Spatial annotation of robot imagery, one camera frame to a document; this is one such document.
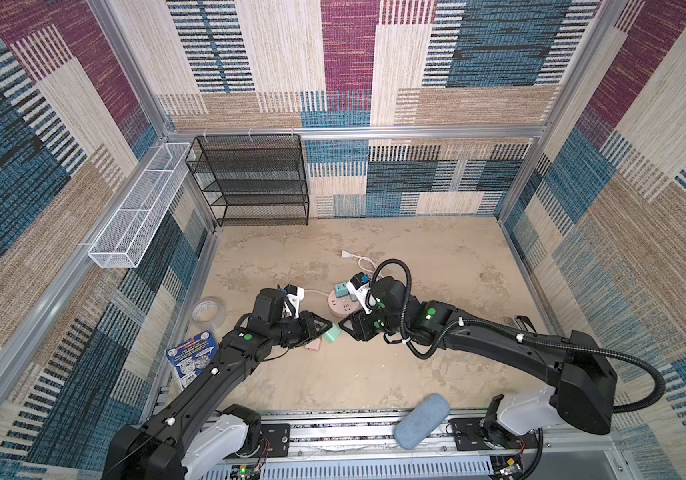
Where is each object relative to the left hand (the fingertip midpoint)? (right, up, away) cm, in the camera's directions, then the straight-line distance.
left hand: (330, 323), depth 77 cm
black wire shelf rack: (-30, +44, +32) cm, 62 cm away
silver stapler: (+56, -3, +13) cm, 57 cm away
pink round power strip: (+3, +1, +16) cm, 16 cm away
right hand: (+5, -1, -1) cm, 5 cm away
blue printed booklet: (-40, -12, +8) cm, 43 cm away
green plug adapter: (0, -3, -1) cm, 3 cm away
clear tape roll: (-39, -1, +19) cm, 44 cm away
